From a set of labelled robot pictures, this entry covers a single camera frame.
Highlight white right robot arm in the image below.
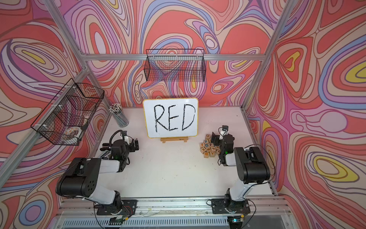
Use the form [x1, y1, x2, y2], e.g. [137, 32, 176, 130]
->
[207, 133, 271, 215]

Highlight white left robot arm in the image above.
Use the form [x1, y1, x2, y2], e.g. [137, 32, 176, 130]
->
[55, 130, 139, 218]

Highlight wooden whiteboard stand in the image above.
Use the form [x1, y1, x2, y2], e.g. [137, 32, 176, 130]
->
[160, 137, 189, 144]

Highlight cup of pencils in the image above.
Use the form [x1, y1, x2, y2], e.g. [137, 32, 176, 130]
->
[109, 103, 129, 127]

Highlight yellow framed whiteboard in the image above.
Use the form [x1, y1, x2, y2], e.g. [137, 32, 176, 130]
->
[143, 98, 199, 138]

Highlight tape roll in basket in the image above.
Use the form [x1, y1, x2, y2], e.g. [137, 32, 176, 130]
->
[63, 127, 81, 141]

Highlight black wire basket left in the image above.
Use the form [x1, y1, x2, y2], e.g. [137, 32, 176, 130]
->
[30, 79, 104, 146]

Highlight black wire basket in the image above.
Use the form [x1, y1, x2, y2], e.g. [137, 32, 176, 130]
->
[30, 79, 104, 146]
[144, 48, 206, 83]

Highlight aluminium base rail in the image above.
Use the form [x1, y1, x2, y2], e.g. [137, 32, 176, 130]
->
[51, 196, 298, 229]

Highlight black wire basket back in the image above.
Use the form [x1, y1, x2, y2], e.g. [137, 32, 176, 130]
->
[144, 48, 206, 83]

